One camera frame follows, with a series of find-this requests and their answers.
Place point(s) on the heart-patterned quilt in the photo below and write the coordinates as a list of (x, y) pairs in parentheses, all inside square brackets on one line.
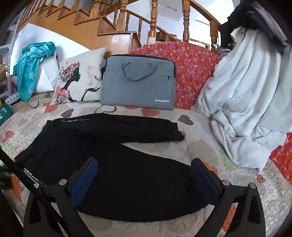
[(200, 145)]

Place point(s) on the white blanket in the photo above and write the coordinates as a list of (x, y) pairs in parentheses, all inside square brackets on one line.
[(241, 95)]

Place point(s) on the grey laptop bag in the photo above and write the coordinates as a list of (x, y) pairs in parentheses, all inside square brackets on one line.
[(139, 82)]

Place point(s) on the teal cloth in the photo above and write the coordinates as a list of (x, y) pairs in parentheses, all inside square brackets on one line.
[(29, 68)]

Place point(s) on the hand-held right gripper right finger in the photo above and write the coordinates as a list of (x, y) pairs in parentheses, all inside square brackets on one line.
[(204, 182)]

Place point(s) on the green box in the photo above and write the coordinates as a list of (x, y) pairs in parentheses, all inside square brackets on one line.
[(5, 112)]

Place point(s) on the dark garment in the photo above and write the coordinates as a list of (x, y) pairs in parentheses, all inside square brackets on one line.
[(255, 18)]

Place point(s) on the printed white cushion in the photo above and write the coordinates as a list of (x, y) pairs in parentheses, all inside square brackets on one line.
[(78, 77)]

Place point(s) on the orange floral cushion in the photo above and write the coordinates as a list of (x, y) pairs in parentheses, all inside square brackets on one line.
[(194, 68)]

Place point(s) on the white paint tray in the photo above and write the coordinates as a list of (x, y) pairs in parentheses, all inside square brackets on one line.
[(12, 98)]

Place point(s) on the white pillow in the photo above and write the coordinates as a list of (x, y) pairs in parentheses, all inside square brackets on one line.
[(32, 38)]

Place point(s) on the white shelf rack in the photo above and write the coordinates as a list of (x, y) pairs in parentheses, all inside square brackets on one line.
[(5, 57)]

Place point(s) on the black pants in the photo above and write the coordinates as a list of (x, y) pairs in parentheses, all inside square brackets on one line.
[(127, 173)]

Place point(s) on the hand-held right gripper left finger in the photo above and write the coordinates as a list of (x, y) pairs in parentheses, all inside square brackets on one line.
[(84, 182)]

